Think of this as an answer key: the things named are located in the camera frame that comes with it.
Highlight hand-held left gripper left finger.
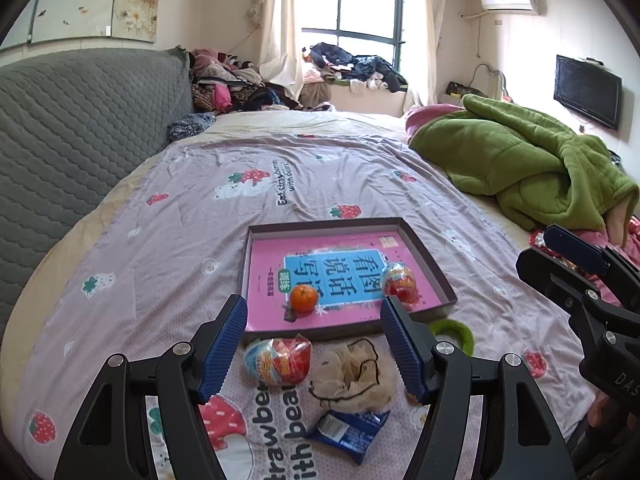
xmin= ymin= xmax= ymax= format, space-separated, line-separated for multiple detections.
xmin=52 ymin=294 xmax=248 ymax=480

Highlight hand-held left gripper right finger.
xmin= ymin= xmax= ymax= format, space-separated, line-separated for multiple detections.
xmin=380 ymin=295 xmax=581 ymax=480

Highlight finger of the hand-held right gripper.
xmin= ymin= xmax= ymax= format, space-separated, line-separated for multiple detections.
xmin=516 ymin=246 xmax=603 ymax=321
xmin=542 ymin=224 xmax=621 ymax=281

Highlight egg-shaped toy package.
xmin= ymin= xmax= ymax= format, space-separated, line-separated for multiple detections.
xmin=243 ymin=336 xmax=312 ymax=387
xmin=381 ymin=261 xmax=420 ymax=306

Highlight beige scrunchie with black cord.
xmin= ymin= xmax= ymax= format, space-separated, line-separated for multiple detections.
xmin=309 ymin=338 xmax=396 ymax=416

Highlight green fuzzy ring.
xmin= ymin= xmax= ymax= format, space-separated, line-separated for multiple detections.
xmin=430 ymin=318 xmax=477 ymax=356

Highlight grey cardboard box tray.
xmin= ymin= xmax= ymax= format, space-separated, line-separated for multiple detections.
xmin=240 ymin=216 xmax=457 ymax=343

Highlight blue snack packet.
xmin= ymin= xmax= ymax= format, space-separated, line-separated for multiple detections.
xmin=305 ymin=409 xmax=392 ymax=463

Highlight person's right hand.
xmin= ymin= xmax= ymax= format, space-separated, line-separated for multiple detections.
xmin=587 ymin=392 xmax=623 ymax=431

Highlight tangerine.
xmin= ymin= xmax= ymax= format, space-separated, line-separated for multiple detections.
xmin=290 ymin=284 xmax=321 ymax=312

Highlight green blanket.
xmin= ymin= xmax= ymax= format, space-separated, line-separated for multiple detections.
xmin=409 ymin=94 xmax=640 ymax=232

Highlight pink book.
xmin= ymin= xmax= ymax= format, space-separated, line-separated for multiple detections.
xmin=246 ymin=232 xmax=441 ymax=333

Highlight black television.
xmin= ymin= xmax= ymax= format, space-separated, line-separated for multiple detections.
xmin=552 ymin=55 xmax=623 ymax=132

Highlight strawberry printed bedsheet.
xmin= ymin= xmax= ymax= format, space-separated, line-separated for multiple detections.
xmin=22 ymin=132 xmax=596 ymax=480

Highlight pink blanket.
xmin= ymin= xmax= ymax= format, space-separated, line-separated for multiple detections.
xmin=404 ymin=104 xmax=468 ymax=146

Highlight dark blue patterned cloth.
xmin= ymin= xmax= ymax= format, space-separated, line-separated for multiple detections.
xmin=166 ymin=112 xmax=217 ymax=143

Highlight beige bed sheet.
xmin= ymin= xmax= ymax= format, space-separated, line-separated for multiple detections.
xmin=0 ymin=107 xmax=551 ymax=361

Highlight white air conditioner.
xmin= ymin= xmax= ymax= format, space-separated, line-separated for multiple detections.
xmin=479 ymin=0 xmax=541 ymax=15

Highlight grey quilted headboard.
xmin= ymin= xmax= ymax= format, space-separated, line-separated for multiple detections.
xmin=0 ymin=47 xmax=196 ymax=321

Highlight pile of clothes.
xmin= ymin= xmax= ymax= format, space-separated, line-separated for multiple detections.
xmin=189 ymin=47 xmax=306 ymax=113

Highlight cream curtain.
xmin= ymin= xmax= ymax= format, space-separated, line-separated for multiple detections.
xmin=257 ymin=0 xmax=307 ymax=106
xmin=400 ymin=0 xmax=448 ymax=106

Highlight clothes on windowsill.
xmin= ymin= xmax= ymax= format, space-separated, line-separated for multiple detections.
xmin=301 ymin=42 xmax=408 ymax=95

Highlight window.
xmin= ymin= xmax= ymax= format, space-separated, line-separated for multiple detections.
xmin=299 ymin=0 xmax=423 ymax=66

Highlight white cable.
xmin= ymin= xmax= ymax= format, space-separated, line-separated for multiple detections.
xmin=472 ymin=62 xmax=506 ymax=101

